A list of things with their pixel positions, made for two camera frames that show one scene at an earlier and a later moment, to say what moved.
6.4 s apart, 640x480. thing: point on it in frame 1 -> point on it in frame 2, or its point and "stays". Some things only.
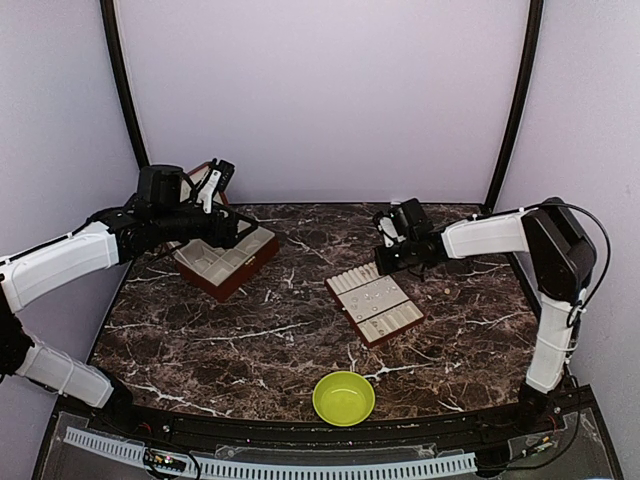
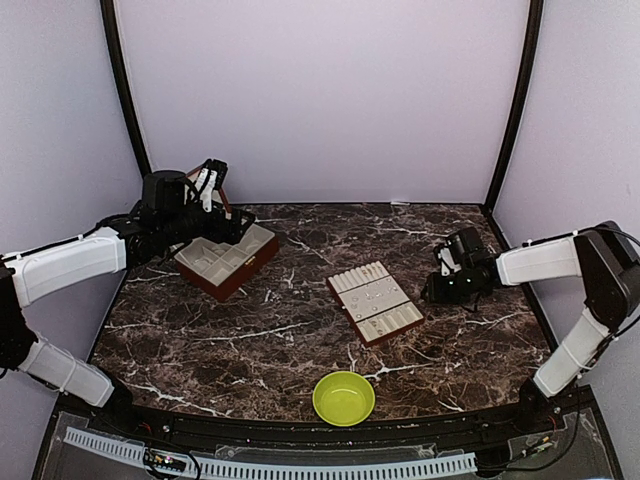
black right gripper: (386, 267) -> (436, 295)
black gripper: (389, 230) -> (447, 264)
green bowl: (344, 398) stays
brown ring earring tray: (374, 305) stays
